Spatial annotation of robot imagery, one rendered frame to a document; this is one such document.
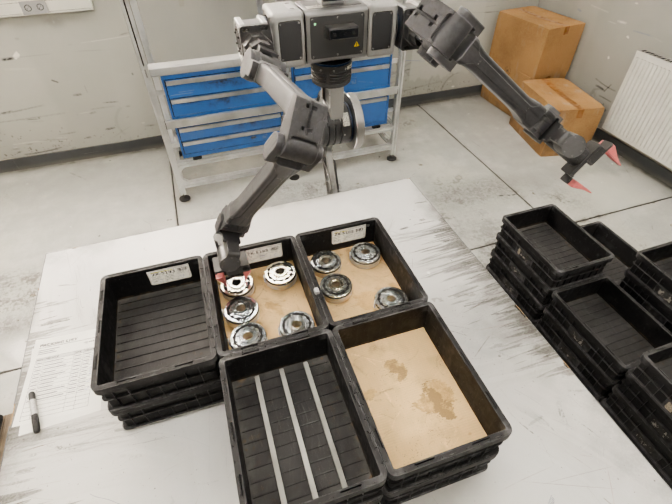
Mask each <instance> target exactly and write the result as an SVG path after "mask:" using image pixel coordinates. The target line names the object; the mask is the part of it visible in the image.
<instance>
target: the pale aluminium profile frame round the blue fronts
mask: <svg viewBox="0 0 672 504"><path fill-rule="evenodd" d="M119 1H120V4H121V7H122V11H123V14H124V17H125V20H126V23H127V26H128V30H129V33H130V36H131V39H132V42H133V45H134V49H135V52H136V55H137V58H138V61H139V65H140V68H141V71H142V74H143V77H144V80H145V84H146V87H147V90H148V93H149V96H150V100H151V103H152V106H153V109H154V112H155V115H156V119H157V122H158V125H159V128H160V131H161V134H162V138H163V141H164V144H165V147H166V150H167V154H168V157H169V160H170V163H171V166H172V169H173V173H174V176H175V179H176V182H177V185H178V189H179V192H180V195H181V197H180V198H179V200H180V201H181V202H187V201H189V200H190V199H191V198H190V196H189V195H186V190H185V188H189V187H195V186H200V185H205V184H211V183H216V182H221V181H226V180H232V179H237V178H242V177H248V176H253V175H256V174H257V173H258V171H259V170H260V169H261V168H262V166H261V167H256V168H250V169H245V170H239V171H234V172H229V173H223V174H218V175H212V176H207V177H202V178H196V179H191V180H188V179H185V178H183V175H182V170H183V169H184V168H185V167H190V166H196V165H202V164H207V163H213V162H219V161H224V160H230V159H235V158H241V157H247V156H252V155H258V154H263V147H264V146H260V147H254V148H248V149H242V150H236V151H231V152H225V153H219V154H213V155H208V156H196V157H193V158H190V159H185V160H180V156H182V155H183V154H182V151H179V147H180V144H179V140H178V137H177V135H176V134H175V132H174V129H175V128H181V127H187V126H194V125H200V124H206V123H212V122H219V121H225V120H231V119H238V118H244V117H251V116H258V115H264V114H271V113H277V112H283V111H282V109H281V108H280V107H279V106H278V105H277V104H273V105H266V106H260V107H253V108H246V109H239V110H233V111H226V112H219V113H213V114H207V115H200V116H194V117H187V118H181V119H174V120H172V119H171V118H170V115H169V111H168V108H167V105H166V101H165V98H164V95H165V92H164V89H163V90H162V87H161V84H160V80H159V77H152V78H153V81H154V84H155V87H154V84H153V81H152V78H151V76H150V73H149V69H148V64H153V63H154V60H153V56H152V53H151V49H150V46H149V43H148V39H147V36H146V32H145V29H144V25H143V22H142V18H141V15H140V12H139V8H138V5H137V1H136V0H129V1H130V5H131V8H132V11H133V15H134V18H135V21H136V24H135V21H134V18H133V15H132V11H131V8H130V5H129V1H128V0H119ZM256 5H257V13H258V15H262V16H263V11H262V6H263V0H256ZM136 25H137V28H138V31H139V34H138V31H137V28H136ZM139 35H140V38H141V41H142V44H141V41H140V38H139ZM142 45H143V48H144V51H145V54H144V51H143V48H142ZM145 55H146V58H147V61H148V64H147V61H146V58H145ZM405 56H406V51H402V50H401V49H399V50H398V58H394V59H392V64H393V63H397V72H396V82H395V86H392V87H386V88H379V89H372V90H366V91H359V92H353V93H354V94H355V95H356V96H357V97H358V99H359V100H360V99H367V98H373V97H380V96H386V95H393V94H394V104H393V107H391V108H388V112H392V111H393V115H392V118H391V117H390V116H389V115H388V114H387V124H386V125H381V126H380V125H375V126H372V127H369V128H365V135H370V134H376V133H378V134H379V135H380V137H381V138H382V139H383V140H384V141H385V142H386V143H385V144H380V145H375V146H369V147H364V148H358V149H353V150H348V151H342V152H337V153H332V156H333V159H334V160H338V159H343V158H348V157H353V156H359V155H364V154H369V153H375V152H380V151H385V150H389V154H390V155H389V156H387V160H389V161H395V160H396V159H397V158H396V156H394V155H395V152H396V143H397V133H398V124H399V114H400V104H401V95H402V85H403V76H404V66H405ZM145 69H146V73H147V76H148V78H147V77H146V74H145V71H144V70H145ZM155 88H156V90H155ZM157 96H158V97H157ZM158 98H159V101H160V104H161V107H160V104H159V101H158ZM161 108H162V111H163V114H164V117H163V114H162V111H161ZM164 118H165V121H164ZM387 131H391V136H389V135H388V134H387V133H386V132H387Z"/></svg>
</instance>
